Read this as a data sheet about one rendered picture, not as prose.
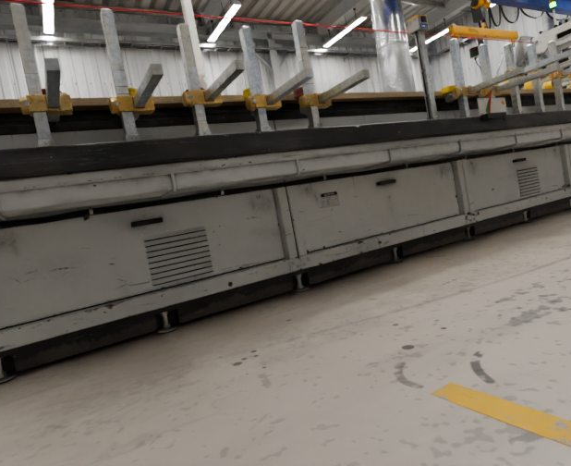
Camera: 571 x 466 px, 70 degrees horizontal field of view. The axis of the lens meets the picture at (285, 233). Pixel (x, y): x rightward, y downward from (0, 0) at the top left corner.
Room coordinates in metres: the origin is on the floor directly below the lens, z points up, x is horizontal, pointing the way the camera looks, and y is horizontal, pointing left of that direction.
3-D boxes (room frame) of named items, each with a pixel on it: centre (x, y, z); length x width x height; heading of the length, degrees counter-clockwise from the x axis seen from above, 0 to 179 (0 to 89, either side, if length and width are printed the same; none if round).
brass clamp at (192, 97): (1.51, 0.21, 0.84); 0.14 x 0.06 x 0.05; 119
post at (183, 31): (1.50, 0.23, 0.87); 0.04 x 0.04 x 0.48; 29
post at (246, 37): (1.63, 0.01, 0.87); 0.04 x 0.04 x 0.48; 29
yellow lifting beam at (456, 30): (6.77, -3.79, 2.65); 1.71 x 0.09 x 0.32; 119
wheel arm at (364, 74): (1.69, -0.29, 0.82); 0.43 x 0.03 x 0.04; 29
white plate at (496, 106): (2.33, -1.28, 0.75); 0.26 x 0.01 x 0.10; 119
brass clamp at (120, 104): (1.39, 0.43, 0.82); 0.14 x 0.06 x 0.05; 119
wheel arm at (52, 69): (1.20, 0.59, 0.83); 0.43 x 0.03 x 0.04; 29
